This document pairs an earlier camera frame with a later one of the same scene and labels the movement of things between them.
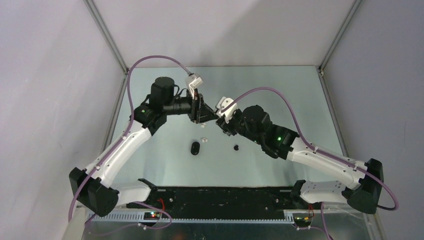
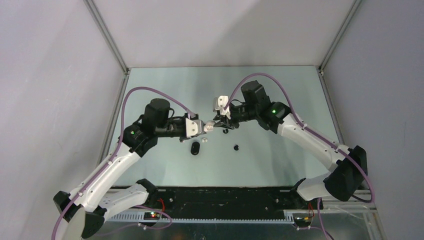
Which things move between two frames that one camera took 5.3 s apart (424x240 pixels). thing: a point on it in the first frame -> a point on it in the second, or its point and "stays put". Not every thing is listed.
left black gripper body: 195,112 -> 173,128
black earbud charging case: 195,148 stays put
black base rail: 200,203 stays put
